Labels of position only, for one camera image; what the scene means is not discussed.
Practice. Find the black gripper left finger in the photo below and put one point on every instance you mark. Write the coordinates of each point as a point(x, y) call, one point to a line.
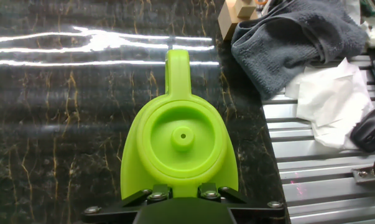
point(125, 205)

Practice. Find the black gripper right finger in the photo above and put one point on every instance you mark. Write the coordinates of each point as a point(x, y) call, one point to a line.
point(255, 210)

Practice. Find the lime green watering can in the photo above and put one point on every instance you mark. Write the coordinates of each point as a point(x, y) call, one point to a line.
point(181, 137)

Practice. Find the black marble pattern mat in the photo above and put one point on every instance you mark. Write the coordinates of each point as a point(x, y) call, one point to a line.
point(50, 124)

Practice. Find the white paper towel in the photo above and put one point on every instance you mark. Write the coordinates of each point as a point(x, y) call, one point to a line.
point(330, 102)

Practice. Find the black computer mouse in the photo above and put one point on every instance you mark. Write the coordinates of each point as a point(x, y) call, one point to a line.
point(369, 130)

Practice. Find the grey towel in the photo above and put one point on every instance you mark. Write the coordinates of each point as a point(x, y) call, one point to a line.
point(283, 40)

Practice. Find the wooden block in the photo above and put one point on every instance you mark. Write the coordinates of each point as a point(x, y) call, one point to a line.
point(229, 21)

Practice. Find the aluminium camera mount bar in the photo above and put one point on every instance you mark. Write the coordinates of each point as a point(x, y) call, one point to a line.
point(366, 173)

